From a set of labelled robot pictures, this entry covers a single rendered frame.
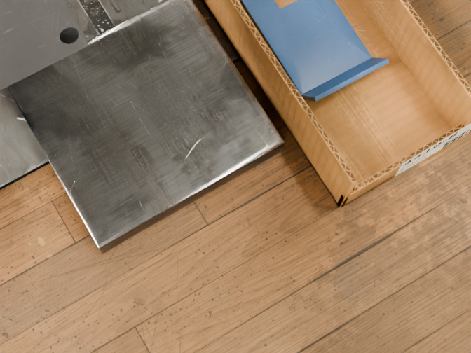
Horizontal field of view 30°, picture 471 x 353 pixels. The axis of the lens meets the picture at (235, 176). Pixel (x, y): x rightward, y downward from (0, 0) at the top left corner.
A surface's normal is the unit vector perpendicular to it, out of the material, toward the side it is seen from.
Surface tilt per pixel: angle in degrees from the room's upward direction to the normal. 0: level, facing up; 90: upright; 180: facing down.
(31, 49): 29
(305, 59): 0
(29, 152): 0
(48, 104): 0
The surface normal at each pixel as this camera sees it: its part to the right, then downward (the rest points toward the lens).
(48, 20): 0.28, 0.14
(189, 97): 0.03, -0.30
